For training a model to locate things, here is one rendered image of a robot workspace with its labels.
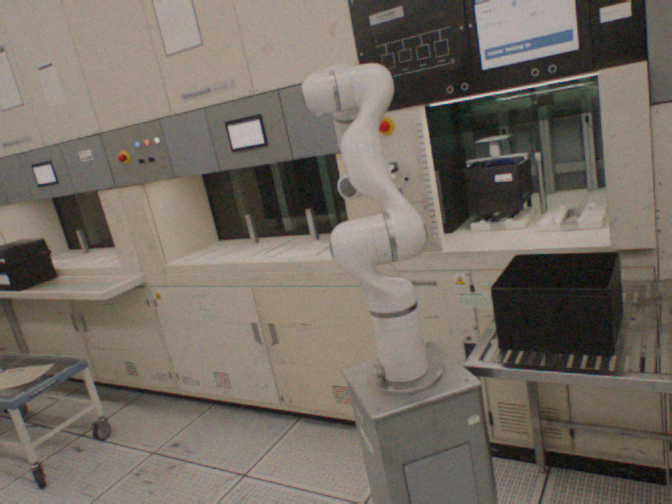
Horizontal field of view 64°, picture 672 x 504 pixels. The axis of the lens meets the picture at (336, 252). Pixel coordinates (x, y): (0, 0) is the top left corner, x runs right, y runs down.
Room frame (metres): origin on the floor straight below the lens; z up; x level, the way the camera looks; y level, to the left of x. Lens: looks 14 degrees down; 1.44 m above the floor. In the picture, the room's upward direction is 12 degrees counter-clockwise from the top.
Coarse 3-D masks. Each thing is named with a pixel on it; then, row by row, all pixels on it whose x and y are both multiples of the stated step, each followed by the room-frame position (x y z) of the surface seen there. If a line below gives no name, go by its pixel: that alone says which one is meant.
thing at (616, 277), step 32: (544, 256) 1.47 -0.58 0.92; (576, 256) 1.42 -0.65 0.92; (608, 256) 1.38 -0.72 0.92; (512, 288) 1.26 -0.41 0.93; (544, 288) 1.47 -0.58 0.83; (576, 288) 1.42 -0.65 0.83; (608, 288) 1.14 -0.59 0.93; (512, 320) 1.26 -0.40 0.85; (544, 320) 1.22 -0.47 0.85; (576, 320) 1.18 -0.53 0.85; (608, 320) 1.14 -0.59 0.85; (544, 352) 1.22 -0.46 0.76; (576, 352) 1.18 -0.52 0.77; (608, 352) 1.14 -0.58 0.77
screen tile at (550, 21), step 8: (528, 0) 1.69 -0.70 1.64; (536, 0) 1.68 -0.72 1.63; (544, 0) 1.67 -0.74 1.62; (552, 0) 1.66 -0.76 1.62; (560, 0) 1.65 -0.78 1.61; (568, 0) 1.63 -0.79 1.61; (528, 8) 1.69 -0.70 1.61; (536, 8) 1.68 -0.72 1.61; (560, 8) 1.65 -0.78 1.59; (568, 8) 1.63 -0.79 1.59; (544, 16) 1.67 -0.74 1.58; (552, 16) 1.66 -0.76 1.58; (560, 16) 1.65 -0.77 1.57; (568, 16) 1.64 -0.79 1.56; (528, 24) 1.70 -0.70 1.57; (536, 24) 1.68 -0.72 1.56; (544, 24) 1.67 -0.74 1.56; (552, 24) 1.66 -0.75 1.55; (560, 24) 1.65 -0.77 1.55; (568, 24) 1.64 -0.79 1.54; (528, 32) 1.70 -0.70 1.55; (536, 32) 1.69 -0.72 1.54
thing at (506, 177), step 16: (496, 144) 2.11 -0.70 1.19; (480, 160) 2.15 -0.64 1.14; (528, 160) 2.12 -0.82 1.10; (464, 176) 2.10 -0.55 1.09; (480, 176) 2.06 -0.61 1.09; (496, 176) 2.03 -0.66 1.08; (512, 176) 2.00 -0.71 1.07; (528, 176) 2.10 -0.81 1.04; (480, 192) 2.07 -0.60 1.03; (496, 192) 2.04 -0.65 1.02; (512, 192) 2.00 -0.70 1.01; (528, 192) 2.06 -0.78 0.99; (480, 208) 2.07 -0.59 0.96; (496, 208) 2.04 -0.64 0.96; (512, 208) 2.01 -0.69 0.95
